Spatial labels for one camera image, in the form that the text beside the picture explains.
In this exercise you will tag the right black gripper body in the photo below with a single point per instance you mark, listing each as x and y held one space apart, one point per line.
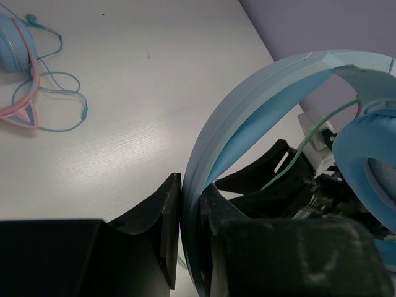
325 194

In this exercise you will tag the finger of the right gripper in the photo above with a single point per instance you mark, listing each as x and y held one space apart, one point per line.
258 174
281 200

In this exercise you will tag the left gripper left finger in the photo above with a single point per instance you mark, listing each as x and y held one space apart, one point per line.
146 249

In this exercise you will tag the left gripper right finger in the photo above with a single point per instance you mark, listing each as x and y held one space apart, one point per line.
215 211

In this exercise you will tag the light blue headphones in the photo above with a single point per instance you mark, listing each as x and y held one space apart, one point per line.
249 111

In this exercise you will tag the pink cat-ear headphones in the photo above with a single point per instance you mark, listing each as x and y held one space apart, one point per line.
18 54

